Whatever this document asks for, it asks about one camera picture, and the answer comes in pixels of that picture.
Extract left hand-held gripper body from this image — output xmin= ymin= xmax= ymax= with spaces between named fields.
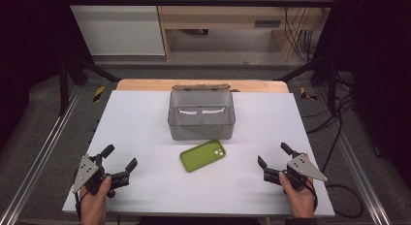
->
xmin=71 ymin=153 xmax=131 ymax=199

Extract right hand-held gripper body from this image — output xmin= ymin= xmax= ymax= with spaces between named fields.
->
xmin=263 ymin=151 xmax=329 ymax=192

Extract green phone case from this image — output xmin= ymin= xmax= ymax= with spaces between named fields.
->
xmin=179 ymin=139 xmax=227 ymax=174

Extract grey transparent storage box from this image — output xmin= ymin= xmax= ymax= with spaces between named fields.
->
xmin=167 ymin=87 xmax=237 ymax=142

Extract person's right hand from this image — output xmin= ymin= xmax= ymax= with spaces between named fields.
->
xmin=277 ymin=171 xmax=317 ymax=219

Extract person's left hand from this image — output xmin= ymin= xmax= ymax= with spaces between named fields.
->
xmin=79 ymin=175 xmax=112 ymax=225

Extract black metal stand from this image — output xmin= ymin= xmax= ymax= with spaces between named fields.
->
xmin=57 ymin=52 xmax=121 ymax=116
xmin=273 ymin=54 xmax=341 ymax=116

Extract white cabinet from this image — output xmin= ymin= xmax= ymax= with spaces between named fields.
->
xmin=63 ymin=0 xmax=167 ymax=57

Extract wooden desk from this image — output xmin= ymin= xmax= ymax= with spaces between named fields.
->
xmin=154 ymin=0 xmax=337 ymax=62

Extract right hand-held gripper cable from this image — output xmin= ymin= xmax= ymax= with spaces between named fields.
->
xmin=304 ymin=178 xmax=319 ymax=213

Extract hand-held gripper cable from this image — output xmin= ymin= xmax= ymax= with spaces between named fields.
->
xmin=304 ymin=178 xmax=319 ymax=213
xmin=74 ymin=189 xmax=82 ymax=221

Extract left hand-held gripper cable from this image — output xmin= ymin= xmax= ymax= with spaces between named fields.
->
xmin=74 ymin=189 xmax=82 ymax=221

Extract black floor cables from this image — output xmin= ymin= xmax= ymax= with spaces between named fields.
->
xmin=304 ymin=73 xmax=365 ymax=219

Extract aluminium rail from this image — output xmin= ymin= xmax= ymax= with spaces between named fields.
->
xmin=314 ymin=87 xmax=392 ymax=225
xmin=0 ymin=84 xmax=83 ymax=225

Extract hanging black desk cables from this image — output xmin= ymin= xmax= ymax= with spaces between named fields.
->
xmin=283 ymin=5 xmax=317 ymax=62

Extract black horizontal frame bar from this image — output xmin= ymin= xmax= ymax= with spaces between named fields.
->
xmin=63 ymin=0 xmax=337 ymax=8

